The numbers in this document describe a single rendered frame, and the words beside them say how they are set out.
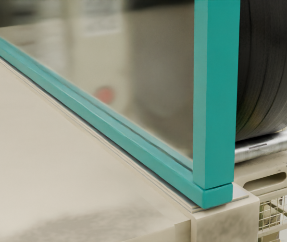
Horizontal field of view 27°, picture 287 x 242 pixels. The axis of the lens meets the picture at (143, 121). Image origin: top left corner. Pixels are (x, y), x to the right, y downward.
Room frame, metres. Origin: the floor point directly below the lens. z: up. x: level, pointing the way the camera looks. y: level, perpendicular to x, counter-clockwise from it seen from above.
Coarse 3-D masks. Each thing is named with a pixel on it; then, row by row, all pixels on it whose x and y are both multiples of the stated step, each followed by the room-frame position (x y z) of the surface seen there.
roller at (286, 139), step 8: (264, 136) 1.23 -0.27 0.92; (272, 136) 1.23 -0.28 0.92; (280, 136) 1.24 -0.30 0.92; (240, 144) 1.19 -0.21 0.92; (248, 144) 1.20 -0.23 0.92; (256, 144) 1.20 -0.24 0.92; (264, 144) 1.21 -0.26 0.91; (272, 144) 1.22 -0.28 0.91; (280, 144) 1.23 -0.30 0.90; (240, 152) 1.18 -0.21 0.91; (248, 152) 1.19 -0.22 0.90; (256, 152) 1.20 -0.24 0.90; (264, 152) 1.21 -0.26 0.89; (272, 152) 1.22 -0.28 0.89; (240, 160) 1.18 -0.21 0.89
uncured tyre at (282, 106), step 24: (240, 0) 1.04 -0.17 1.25; (264, 0) 1.05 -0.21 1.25; (240, 24) 1.04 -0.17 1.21; (264, 24) 1.04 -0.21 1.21; (240, 48) 1.03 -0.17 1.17; (264, 48) 1.04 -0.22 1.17; (240, 72) 1.04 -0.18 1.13; (264, 72) 1.05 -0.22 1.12; (240, 96) 1.05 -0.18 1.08; (264, 96) 1.07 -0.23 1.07; (240, 120) 1.08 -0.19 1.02; (264, 120) 1.12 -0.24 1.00
